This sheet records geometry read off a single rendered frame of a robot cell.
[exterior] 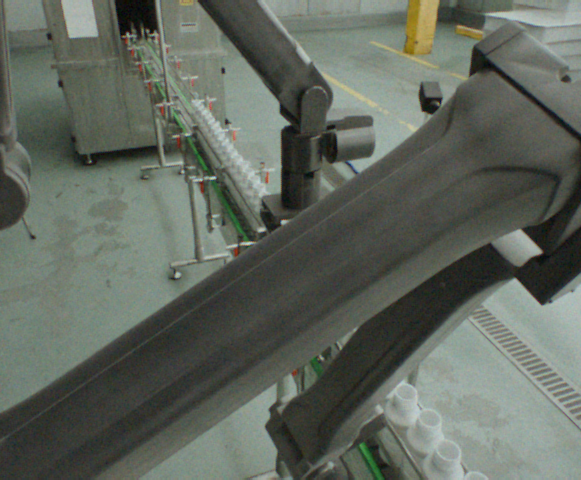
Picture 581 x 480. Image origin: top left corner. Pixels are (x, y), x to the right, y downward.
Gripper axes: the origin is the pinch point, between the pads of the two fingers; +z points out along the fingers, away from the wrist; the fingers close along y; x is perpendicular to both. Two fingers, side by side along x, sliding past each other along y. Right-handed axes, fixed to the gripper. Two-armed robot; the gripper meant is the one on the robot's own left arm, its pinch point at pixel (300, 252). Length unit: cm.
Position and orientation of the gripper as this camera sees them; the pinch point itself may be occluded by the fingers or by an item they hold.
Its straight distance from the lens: 79.1
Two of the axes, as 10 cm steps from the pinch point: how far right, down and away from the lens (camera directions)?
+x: 3.4, 5.0, -7.9
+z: 0.0, 8.4, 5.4
